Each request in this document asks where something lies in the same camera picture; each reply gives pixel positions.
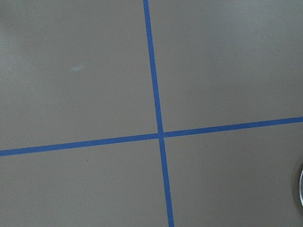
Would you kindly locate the glass lid blue knob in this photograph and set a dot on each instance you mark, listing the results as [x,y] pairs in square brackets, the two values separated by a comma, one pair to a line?
[301,186]

